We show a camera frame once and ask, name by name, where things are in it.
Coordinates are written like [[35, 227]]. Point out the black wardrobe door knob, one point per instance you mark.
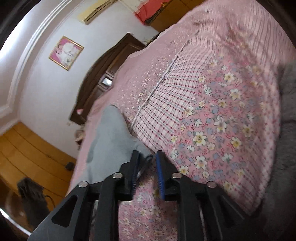
[[70, 166]]

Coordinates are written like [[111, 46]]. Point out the grey fluffy robe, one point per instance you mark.
[[276, 216]]

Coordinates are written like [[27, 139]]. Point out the pink floral bed cover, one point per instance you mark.
[[206, 93]]

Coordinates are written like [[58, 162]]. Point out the wall air conditioner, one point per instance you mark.
[[93, 11]]

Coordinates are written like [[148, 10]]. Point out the grey fleece pants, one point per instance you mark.
[[113, 146]]

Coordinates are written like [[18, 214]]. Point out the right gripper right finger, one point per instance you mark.
[[169, 189]]

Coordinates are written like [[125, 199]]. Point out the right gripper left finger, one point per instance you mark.
[[128, 182]]

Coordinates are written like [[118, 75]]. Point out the dark wooden headboard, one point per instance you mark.
[[98, 79]]

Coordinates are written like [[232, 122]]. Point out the clothes pile on nightstand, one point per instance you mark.
[[79, 135]]

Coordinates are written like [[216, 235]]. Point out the framed wedding photo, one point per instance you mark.
[[65, 52]]

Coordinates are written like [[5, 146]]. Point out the orange wooden wardrobe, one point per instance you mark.
[[25, 154]]

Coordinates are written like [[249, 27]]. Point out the red and cream curtain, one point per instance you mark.
[[145, 10]]

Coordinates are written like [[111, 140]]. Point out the wooden low cabinet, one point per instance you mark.
[[170, 13]]

